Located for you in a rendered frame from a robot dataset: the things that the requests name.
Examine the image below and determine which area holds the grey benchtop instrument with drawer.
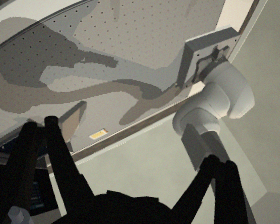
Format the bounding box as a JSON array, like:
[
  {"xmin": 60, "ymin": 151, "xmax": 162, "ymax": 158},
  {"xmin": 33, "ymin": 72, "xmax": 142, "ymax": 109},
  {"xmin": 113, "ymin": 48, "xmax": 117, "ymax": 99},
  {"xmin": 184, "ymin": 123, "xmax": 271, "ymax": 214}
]
[{"xmin": 0, "ymin": 130, "xmax": 62, "ymax": 224}]

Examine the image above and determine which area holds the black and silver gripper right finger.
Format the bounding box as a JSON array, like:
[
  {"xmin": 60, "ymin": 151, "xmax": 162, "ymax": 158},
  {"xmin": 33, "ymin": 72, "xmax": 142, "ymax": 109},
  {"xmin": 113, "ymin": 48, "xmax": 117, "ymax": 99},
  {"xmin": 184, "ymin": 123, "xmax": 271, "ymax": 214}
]
[{"xmin": 160, "ymin": 123, "xmax": 248, "ymax": 224}]

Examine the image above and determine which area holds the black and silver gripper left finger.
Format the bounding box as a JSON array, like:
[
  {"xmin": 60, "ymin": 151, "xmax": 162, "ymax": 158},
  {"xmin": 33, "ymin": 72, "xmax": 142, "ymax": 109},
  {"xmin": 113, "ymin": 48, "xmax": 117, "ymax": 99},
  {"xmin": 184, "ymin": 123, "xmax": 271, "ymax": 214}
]
[{"xmin": 0, "ymin": 100, "xmax": 114, "ymax": 224}]

